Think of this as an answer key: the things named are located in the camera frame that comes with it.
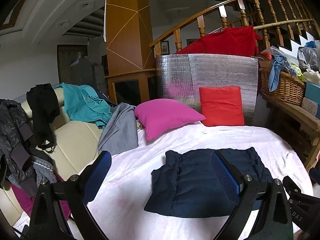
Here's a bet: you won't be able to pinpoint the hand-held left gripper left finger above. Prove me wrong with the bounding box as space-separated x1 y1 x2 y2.
27 150 112 240

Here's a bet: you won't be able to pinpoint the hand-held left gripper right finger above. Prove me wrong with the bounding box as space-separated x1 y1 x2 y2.
210 150 293 240

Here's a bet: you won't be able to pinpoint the navy puffer jacket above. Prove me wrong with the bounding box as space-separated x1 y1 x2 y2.
144 147 274 218

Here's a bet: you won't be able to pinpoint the cream sofa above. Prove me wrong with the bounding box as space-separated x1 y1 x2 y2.
0 87 105 220

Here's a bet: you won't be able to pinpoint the white bed blanket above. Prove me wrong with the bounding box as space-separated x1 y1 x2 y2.
12 120 314 240

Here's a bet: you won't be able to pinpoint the grey knit garment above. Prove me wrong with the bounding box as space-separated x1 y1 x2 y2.
31 155 57 188

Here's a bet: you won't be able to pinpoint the white floral box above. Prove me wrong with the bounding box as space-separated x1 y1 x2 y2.
301 97 320 119

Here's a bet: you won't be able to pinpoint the wooden bench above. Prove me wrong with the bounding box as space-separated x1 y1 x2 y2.
260 91 320 173

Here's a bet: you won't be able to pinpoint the red pillow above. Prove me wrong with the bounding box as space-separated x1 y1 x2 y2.
199 87 245 127

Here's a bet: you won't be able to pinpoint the teal garment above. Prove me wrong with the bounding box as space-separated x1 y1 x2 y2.
54 82 113 129

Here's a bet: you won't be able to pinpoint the magenta garment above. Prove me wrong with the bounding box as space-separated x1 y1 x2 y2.
11 172 72 218

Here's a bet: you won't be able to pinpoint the blue shoebox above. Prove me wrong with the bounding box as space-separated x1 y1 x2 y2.
304 82 320 103

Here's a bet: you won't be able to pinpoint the pink pillow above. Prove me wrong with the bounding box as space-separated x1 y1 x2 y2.
134 99 207 141

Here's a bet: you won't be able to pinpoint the black garment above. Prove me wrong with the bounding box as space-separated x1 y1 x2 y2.
26 83 60 153

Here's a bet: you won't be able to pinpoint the wicker basket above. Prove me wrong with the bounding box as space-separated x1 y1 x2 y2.
260 67 307 100

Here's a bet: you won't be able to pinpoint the white refrigerator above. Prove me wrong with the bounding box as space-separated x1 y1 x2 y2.
92 64 105 90

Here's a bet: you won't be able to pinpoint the dark grey puffer jacket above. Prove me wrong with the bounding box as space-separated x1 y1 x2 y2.
0 99 38 198

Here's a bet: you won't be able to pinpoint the clear bag of beige stuff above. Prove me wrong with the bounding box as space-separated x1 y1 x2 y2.
302 64 320 83

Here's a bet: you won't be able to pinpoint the wooden cabinet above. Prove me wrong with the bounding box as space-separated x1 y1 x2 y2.
104 69 158 105

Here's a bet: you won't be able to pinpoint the silver foil mat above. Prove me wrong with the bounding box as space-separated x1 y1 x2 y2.
155 54 259 125

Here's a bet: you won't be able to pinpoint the blue cloth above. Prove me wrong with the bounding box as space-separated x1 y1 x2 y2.
269 55 288 92

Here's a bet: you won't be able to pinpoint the plastic bag of grey stuff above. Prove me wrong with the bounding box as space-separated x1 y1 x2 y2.
297 47 320 70

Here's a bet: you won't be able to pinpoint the red cloth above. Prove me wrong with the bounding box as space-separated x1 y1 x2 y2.
175 26 262 57

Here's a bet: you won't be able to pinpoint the orange wooden pillar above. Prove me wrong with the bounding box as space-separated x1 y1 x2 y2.
104 0 153 77

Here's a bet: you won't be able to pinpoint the wooden stair railing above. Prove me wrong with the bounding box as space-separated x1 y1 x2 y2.
150 0 317 55

